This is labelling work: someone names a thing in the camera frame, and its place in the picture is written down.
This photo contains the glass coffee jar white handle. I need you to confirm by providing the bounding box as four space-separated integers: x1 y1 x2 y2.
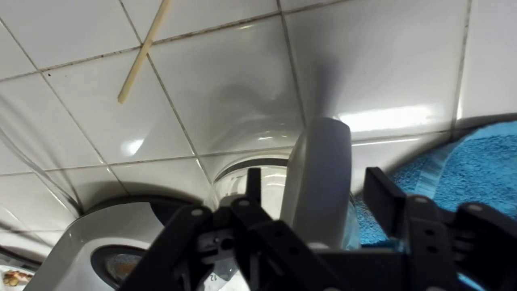
218 118 351 291

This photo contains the white coffeemaker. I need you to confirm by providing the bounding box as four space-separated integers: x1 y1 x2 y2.
23 194 217 291

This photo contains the white power cord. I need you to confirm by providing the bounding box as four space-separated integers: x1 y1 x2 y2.
0 114 83 215

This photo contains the blue towel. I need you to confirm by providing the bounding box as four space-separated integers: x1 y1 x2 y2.
360 122 516 291

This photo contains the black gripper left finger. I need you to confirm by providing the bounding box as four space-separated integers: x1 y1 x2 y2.
118 168 323 291

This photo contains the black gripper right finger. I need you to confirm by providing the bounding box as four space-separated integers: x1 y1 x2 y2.
322 168 517 291

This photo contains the wooden stick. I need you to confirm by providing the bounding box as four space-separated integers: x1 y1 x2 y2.
117 0 173 103

